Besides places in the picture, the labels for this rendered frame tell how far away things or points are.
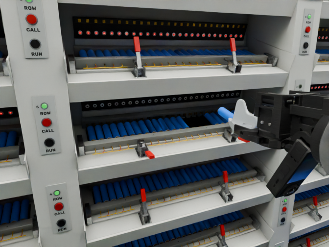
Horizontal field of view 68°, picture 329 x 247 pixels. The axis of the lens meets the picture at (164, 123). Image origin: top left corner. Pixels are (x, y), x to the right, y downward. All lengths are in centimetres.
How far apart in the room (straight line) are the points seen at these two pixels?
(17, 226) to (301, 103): 66
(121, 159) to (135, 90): 17
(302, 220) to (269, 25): 74
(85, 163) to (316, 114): 47
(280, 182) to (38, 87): 46
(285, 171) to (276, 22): 55
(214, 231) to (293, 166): 59
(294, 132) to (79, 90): 41
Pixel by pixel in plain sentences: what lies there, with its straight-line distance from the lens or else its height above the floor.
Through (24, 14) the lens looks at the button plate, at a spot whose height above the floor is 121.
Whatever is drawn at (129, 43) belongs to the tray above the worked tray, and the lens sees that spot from 73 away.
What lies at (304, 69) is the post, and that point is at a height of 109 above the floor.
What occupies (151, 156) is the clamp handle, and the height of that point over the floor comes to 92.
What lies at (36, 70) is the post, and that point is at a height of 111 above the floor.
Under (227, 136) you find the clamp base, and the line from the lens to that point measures 73.
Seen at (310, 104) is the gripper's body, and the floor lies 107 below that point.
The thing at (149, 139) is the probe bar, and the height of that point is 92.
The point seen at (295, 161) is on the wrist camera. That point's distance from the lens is 39.
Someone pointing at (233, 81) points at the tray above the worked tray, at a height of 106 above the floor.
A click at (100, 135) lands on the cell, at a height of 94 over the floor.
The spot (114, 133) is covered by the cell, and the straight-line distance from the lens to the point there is 67.
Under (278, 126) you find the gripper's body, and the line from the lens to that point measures 38.
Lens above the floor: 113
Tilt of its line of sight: 15 degrees down
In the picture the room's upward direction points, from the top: 1 degrees counter-clockwise
